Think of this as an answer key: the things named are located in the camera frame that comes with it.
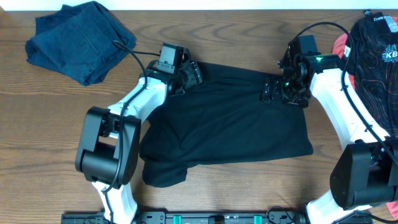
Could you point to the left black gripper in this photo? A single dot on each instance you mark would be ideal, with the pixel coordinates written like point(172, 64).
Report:
point(193, 71)

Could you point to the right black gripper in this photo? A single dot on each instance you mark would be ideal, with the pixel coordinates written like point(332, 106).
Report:
point(272, 90)

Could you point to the plain black t-shirt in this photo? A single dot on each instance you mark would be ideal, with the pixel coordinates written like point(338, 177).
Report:
point(234, 115)

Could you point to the navy blue garment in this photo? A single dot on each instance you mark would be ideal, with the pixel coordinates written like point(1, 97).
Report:
point(77, 41)

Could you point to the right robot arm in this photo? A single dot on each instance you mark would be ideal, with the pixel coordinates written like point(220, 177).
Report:
point(366, 173)

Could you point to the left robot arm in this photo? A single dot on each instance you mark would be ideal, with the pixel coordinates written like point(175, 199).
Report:
point(109, 144)

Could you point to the coral red shirt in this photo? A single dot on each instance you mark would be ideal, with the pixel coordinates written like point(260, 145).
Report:
point(342, 49)

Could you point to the black shirt with orange pattern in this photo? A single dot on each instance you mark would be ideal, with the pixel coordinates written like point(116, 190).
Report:
point(377, 68)

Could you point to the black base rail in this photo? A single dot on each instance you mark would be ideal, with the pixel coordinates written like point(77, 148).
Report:
point(273, 217)

